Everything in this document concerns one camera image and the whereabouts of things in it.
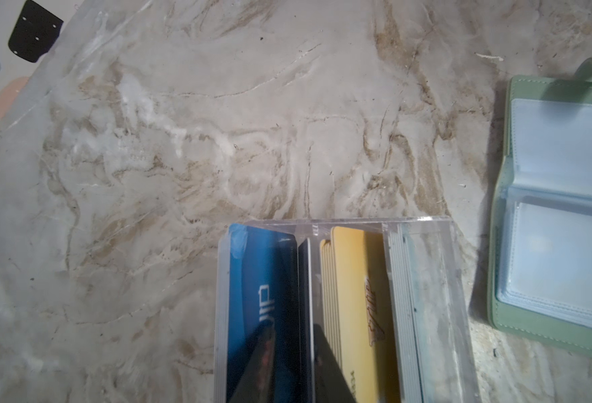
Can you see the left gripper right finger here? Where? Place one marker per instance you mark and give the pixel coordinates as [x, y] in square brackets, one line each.
[329, 383]

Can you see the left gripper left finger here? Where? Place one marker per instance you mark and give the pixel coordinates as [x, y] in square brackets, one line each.
[257, 381]

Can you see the green card holder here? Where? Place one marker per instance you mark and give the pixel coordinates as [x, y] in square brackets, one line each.
[540, 249]

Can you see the dark blue credit card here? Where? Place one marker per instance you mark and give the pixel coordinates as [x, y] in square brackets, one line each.
[263, 293]

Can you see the beige credit card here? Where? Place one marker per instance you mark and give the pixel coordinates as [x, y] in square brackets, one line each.
[357, 313]

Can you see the clear acrylic card stand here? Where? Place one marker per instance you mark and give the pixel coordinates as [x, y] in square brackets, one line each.
[433, 343]

